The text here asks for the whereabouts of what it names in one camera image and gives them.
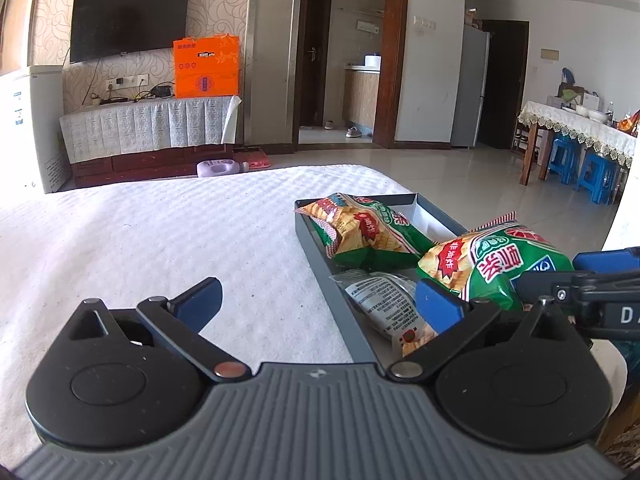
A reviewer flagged dark red TV cabinet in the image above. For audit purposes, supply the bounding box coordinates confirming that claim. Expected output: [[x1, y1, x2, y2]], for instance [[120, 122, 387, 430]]
[[70, 144, 233, 188]]

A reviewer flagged dark grey tray box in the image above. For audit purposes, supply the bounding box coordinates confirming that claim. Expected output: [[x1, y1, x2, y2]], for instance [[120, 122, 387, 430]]
[[294, 193, 466, 368]]

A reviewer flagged white lace cabinet cloth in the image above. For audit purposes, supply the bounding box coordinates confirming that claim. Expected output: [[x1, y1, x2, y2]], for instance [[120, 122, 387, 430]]
[[60, 96, 241, 164]]

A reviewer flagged clear white printed snack packet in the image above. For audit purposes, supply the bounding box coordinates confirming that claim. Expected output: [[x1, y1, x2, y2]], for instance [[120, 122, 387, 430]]
[[332, 269, 437, 361]]

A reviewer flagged dining table with lace cloth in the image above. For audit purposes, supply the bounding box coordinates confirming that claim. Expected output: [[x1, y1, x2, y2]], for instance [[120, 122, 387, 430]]
[[518, 101, 637, 185]]

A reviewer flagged small green shrimp chips bag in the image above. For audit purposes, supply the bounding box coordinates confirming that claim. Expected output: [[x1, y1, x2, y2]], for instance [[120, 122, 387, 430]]
[[418, 211, 574, 311]]

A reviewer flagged orange gift box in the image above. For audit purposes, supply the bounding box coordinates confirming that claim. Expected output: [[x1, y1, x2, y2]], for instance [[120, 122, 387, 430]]
[[174, 34, 241, 99]]

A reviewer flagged white chest freezer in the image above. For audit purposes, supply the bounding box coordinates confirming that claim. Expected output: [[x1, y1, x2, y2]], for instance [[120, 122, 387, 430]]
[[1, 65, 70, 194]]

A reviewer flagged purple detergent bottle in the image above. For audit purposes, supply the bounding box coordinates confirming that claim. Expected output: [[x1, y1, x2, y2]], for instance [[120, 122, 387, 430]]
[[196, 159, 250, 178]]

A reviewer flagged black wall television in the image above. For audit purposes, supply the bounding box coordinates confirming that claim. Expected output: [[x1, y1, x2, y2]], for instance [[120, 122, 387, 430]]
[[70, 0, 189, 63]]

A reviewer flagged large shrimp chips bag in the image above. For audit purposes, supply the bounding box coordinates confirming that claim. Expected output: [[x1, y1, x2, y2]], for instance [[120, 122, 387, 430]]
[[295, 193, 435, 271]]

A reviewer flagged grey refrigerator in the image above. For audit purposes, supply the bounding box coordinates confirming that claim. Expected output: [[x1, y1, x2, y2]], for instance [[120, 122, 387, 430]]
[[450, 25, 490, 148]]

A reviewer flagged blue plastic stool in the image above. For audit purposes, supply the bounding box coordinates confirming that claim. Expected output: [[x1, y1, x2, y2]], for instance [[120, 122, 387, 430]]
[[575, 151, 618, 205], [548, 136, 580, 185]]

